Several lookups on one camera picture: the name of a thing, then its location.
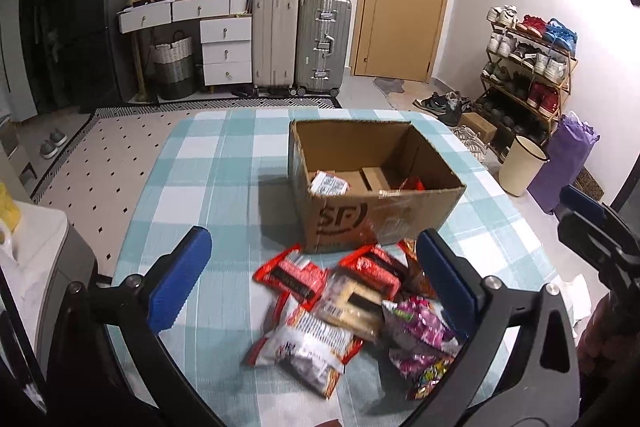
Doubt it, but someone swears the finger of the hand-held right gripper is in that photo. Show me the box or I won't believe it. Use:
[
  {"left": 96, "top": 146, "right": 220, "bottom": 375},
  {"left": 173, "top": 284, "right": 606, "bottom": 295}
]
[
  {"left": 559, "top": 184, "right": 628, "bottom": 250},
  {"left": 556, "top": 214, "right": 623, "bottom": 270}
]

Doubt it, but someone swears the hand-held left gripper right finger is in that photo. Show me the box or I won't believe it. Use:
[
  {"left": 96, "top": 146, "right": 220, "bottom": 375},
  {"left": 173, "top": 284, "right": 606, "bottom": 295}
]
[{"left": 405, "top": 229, "right": 583, "bottom": 427}]

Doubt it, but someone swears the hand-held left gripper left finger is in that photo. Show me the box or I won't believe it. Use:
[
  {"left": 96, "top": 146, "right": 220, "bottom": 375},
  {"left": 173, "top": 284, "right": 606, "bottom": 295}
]
[{"left": 47, "top": 226, "right": 226, "bottom": 427}]

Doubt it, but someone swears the orange brown snack packet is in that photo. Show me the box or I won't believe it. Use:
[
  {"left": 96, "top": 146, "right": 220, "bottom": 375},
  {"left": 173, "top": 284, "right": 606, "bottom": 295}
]
[{"left": 397, "top": 239, "right": 438, "bottom": 298}]

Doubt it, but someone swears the purple pink snack packet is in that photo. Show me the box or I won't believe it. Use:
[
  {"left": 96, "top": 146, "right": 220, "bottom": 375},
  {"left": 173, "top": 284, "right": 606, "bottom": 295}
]
[{"left": 382, "top": 297, "right": 461, "bottom": 380}]

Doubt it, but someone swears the small red snack packet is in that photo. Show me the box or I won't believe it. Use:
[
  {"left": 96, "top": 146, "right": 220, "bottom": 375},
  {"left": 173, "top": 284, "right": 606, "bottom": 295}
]
[{"left": 337, "top": 244, "right": 408, "bottom": 303}]

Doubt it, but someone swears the clear bread packet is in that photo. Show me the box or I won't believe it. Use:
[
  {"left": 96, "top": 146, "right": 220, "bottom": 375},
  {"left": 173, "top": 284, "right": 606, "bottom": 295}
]
[{"left": 315, "top": 269, "right": 396, "bottom": 340}]

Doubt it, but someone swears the colourful snack packet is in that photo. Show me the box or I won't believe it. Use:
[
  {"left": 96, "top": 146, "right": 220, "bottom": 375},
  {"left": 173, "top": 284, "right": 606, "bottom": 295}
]
[{"left": 407, "top": 357, "right": 451, "bottom": 402}]

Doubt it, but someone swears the large red snack packet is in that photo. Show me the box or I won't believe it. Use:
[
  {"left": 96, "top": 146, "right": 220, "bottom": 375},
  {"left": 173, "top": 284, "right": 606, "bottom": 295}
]
[{"left": 252, "top": 244, "right": 331, "bottom": 310}]

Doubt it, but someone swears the brown cardboard box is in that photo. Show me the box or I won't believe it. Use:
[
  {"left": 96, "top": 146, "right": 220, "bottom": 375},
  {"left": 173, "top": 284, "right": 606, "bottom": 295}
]
[{"left": 288, "top": 119, "right": 467, "bottom": 254}]

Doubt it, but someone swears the white red snack packet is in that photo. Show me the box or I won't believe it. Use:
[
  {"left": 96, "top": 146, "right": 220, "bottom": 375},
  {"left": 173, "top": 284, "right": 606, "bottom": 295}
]
[{"left": 242, "top": 304, "right": 363, "bottom": 368}]

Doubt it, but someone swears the person's right hand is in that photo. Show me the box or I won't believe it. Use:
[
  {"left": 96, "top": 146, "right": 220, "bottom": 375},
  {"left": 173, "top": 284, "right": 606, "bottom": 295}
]
[{"left": 577, "top": 294, "right": 640, "bottom": 375}]

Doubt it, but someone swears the brown patterned doormat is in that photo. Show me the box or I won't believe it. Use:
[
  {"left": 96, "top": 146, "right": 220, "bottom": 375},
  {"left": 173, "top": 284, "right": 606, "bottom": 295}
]
[{"left": 572, "top": 167, "right": 605, "bottom": 202}]

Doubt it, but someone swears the purple bag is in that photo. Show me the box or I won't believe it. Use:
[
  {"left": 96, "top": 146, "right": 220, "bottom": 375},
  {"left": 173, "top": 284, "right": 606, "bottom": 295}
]
[{"left": 527, "top": 112, "right": 601, "bottom": 215}]

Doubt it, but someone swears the cream trash bin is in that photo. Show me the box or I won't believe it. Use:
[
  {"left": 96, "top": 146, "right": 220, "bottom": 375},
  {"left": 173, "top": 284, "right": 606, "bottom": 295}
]
[{"left": 498, "top": 134, "right": 549, "bottom": 198}]

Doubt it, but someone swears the wooden shoe rack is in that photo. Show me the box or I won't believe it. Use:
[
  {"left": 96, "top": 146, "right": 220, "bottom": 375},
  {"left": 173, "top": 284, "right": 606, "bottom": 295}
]
[{"left": 475, "top": 19, "right": 578, "bottom": 162}]

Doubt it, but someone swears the dotted rug with striped border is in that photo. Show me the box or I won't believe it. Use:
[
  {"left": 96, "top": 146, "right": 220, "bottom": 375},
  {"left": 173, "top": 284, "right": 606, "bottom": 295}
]
[{"left": 31, "top": 97, "right": 343, "bottom": 278}]

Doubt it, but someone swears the small cardboard box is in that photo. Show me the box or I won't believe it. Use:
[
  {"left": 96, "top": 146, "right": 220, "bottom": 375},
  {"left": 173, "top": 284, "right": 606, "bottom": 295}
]
[{"left": 457, "top": 112, "right": 498, "bottom": 142}]

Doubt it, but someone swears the white cabinet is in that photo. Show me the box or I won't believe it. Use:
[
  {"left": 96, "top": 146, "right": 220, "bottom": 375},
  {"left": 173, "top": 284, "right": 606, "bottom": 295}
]
[{"left": 0, "top": 202, "right": 98, "bottom": 358}]

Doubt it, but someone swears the group of sneakers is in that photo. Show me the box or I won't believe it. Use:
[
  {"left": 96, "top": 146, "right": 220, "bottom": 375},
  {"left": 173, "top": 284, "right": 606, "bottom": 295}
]
[{"left": 482, "top": 4, "right": 578, "bottom": 142}]

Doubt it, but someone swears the white red label packet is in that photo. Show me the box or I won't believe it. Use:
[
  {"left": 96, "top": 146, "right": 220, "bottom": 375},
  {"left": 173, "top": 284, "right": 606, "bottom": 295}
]
[{"left": 309, "top": 171, "right": 352, "bottom": 196}]

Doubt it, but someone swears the dark sneakers pair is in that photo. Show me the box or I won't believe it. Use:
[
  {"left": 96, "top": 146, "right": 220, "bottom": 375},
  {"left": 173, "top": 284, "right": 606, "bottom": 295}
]
[{"left": 412, "top": 91, "right": 473, "bottom": 128}]

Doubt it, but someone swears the yellow item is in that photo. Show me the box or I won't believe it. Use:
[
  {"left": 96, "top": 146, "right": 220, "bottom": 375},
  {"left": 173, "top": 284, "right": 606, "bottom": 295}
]
[{"left": 0, "top": 184, "right": 23, "bottom": 228}]

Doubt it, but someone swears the woven laundry basket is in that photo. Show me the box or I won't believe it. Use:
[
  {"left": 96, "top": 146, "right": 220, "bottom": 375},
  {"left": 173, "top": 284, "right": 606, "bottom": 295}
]
[{"left": 150, "top": 36, "right": 195, "bottom": 100}]

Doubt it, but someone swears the white drawer dresser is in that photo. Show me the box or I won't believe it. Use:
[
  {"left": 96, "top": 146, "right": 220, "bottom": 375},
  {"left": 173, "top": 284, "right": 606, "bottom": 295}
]
[{"left": 117, "top": 0, "right": 253, "bottom": 102}]

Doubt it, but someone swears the beige suitcase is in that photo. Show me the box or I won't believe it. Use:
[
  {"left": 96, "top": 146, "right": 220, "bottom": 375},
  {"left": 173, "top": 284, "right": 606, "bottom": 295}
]
[{"left": 251, "top": 0, "right": 300, "bottom": 95}]

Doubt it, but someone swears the silver suitcase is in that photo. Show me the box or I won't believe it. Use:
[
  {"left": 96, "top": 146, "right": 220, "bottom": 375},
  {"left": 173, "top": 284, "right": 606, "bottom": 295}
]
[{"left": 294, "top": 0, "right": 352, "bottom": 98}]

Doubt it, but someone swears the dark refrigerator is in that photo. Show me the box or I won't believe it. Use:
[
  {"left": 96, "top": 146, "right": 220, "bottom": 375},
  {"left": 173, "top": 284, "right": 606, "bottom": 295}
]
[{"left": 20, "top": 0, "right": 141, "bottom": 112}]

